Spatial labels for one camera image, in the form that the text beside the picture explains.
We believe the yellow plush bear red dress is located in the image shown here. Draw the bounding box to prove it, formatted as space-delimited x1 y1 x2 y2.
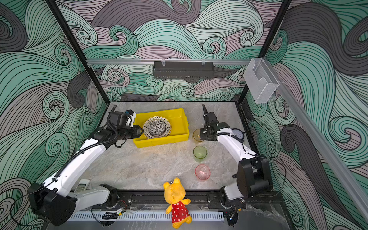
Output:
163 177 192 229

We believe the yellow plastic bin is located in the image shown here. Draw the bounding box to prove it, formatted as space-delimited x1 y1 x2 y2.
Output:
133 108 189 148

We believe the dotted plate yellow rim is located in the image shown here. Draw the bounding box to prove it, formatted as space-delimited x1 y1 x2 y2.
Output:
143 116 171 139

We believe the black alarm clock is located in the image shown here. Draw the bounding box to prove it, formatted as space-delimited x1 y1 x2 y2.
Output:
232 128 244 143

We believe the black leaf patterned bowl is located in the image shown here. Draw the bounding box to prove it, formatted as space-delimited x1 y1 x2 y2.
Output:
148 119 166 137

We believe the white slotted cable duct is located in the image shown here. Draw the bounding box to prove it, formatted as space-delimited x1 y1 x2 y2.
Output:
68 211 225 222

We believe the amber plastic cup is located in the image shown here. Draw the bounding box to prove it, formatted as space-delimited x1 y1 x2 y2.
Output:
192 129 203 143

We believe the pink plastic cup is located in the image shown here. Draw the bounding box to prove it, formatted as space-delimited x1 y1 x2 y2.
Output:
195 164 211 181

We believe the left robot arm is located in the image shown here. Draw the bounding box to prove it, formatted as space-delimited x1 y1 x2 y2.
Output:
27 108 144 226

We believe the white remote control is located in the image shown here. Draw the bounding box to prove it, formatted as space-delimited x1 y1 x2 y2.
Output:
74 179 90 193

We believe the clear acrylic wall holder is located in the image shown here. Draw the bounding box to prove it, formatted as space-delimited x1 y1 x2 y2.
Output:
243 57 279 104

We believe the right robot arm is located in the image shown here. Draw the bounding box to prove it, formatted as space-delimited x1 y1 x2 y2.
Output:
200 104 273 200

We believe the green plastic cup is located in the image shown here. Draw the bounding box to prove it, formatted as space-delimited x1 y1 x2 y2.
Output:
193 146 208 163

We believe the black wall shelf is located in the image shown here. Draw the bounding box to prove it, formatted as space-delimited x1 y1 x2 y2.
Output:
152 61 215 80

